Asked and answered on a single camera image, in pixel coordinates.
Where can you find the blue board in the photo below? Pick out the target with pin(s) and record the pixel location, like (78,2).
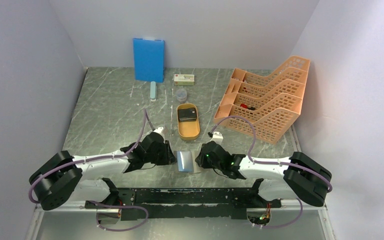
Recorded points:
(149,55)

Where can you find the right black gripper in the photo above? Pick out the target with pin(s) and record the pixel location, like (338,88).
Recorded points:
(201,159)

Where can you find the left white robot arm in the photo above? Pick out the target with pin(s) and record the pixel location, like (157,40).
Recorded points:
(67,178)

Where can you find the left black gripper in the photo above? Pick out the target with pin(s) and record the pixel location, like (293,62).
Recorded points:
(168,157)

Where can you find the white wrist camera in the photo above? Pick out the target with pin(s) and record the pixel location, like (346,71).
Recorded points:
(216,137)
(162,131)

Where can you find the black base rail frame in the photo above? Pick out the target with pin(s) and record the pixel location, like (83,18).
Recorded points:
(165,203)

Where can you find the small white red box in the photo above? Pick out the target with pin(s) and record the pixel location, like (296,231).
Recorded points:
(184,79)

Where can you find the beige card holder wallet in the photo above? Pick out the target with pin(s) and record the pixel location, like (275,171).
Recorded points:
(186,161)

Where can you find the orange plastic file organizer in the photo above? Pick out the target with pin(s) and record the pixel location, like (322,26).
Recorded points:
(277,97)

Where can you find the small clear round container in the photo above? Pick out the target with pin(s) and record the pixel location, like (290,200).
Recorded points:
(181,95)

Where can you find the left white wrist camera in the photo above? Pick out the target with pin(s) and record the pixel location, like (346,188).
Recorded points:
(162,131)

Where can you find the red black item in organizer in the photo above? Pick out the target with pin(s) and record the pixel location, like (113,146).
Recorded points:
(251,108)

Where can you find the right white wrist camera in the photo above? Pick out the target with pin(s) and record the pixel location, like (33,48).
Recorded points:
(216,137)

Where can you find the yellow oval tray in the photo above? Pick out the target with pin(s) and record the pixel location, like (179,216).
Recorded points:
(188,130)

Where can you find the light blue eraser bar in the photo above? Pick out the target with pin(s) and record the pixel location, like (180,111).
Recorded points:
(153,91)

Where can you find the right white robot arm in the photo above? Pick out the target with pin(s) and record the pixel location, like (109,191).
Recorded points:
(297,176)

